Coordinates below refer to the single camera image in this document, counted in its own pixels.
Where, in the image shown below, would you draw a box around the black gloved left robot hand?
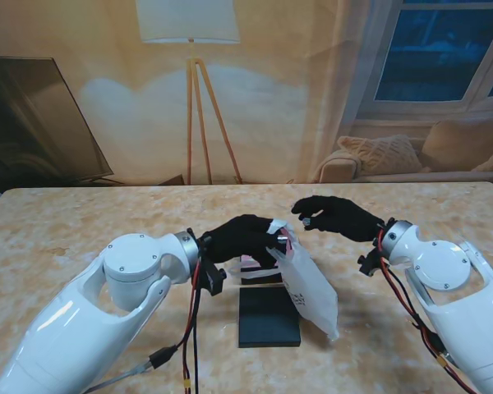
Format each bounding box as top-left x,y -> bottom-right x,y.
199,214 -> 291,268

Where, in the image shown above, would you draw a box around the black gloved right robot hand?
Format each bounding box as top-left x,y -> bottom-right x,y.
290,195 -> 387,243

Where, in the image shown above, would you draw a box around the white plastic bag orange print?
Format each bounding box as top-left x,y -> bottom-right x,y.
228,218 -> 340,341

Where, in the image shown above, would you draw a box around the black gift box pink inside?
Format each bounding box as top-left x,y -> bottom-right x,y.
240,254 -> 283,287

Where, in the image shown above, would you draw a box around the black gift box lid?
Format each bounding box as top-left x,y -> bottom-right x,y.
237,286 -> 303,349

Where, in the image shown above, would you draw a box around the printed living room backdrop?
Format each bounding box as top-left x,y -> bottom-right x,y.
0,0 -> 493,190

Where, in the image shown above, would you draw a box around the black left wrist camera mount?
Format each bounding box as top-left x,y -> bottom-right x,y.
195,260 -> 228,297

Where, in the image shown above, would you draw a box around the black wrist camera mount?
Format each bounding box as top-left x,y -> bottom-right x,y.
357,248 -> 389,278
195,260 -> 228,297

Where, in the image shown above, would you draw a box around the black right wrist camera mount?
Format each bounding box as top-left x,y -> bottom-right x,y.
357,248 -> 389,278

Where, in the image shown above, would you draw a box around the red black left arm cables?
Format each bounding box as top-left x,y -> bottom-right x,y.
180,262 -> 205,394

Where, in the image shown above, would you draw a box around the red black arm cables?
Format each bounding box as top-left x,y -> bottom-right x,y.
376,231 -> 472,394
180,262 -> 205,394

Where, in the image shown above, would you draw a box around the red black right arm cables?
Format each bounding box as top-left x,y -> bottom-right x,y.
376,231 -> 472,394

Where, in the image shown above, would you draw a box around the grey usb cable black plug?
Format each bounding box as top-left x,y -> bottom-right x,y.
85,346 -> 178,394

